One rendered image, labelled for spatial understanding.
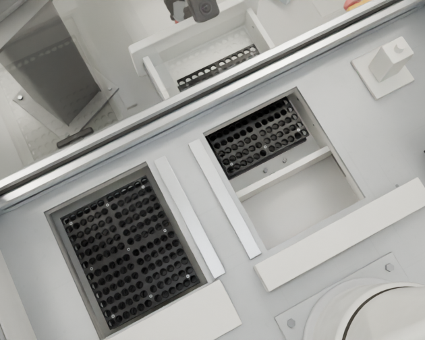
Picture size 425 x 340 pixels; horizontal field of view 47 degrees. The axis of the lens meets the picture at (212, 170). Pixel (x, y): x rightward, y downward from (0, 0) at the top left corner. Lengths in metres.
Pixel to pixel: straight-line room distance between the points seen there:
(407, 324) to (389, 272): 0.34
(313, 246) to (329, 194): 0.21
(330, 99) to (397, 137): 0.14
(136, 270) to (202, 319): 0.16
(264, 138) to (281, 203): 0.14
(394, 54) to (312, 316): 0.46
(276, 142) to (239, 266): 0.25
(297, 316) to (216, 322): 0.13
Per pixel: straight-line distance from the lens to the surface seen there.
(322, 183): 1.01
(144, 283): 0.89
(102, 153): 0.85
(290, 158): 1.00
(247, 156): 0.92
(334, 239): 0.83
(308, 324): 0.82
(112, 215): 0.92
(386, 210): 0.87
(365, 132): 0.93
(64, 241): 1.00
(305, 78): 0.95
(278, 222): 0.98
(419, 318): 0.54
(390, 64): 0.91
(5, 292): 0.85
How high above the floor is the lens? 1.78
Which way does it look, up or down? 75 degrees down
